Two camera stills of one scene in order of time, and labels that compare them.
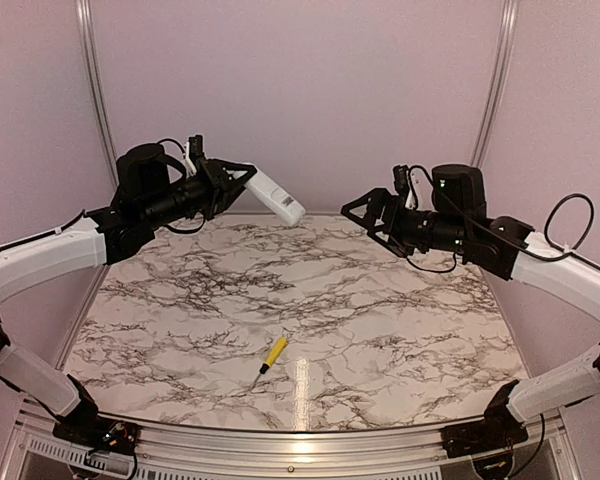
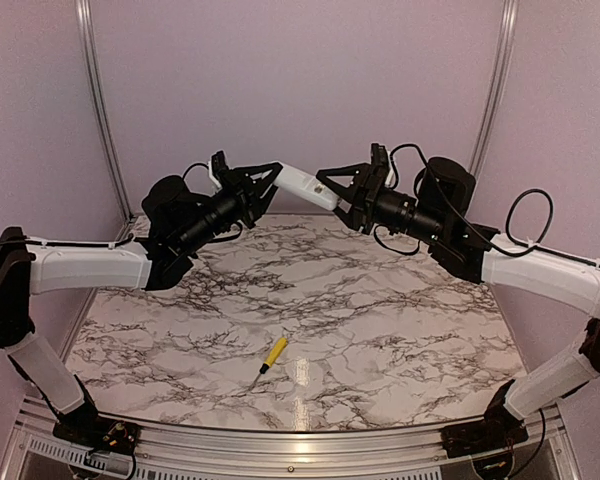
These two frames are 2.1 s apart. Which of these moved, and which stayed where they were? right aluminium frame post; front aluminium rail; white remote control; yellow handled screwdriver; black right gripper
Moved: white remote control; black right gripper
Stayed: right aluminium frame post; yellow handled screwdriver; front aluminium rail
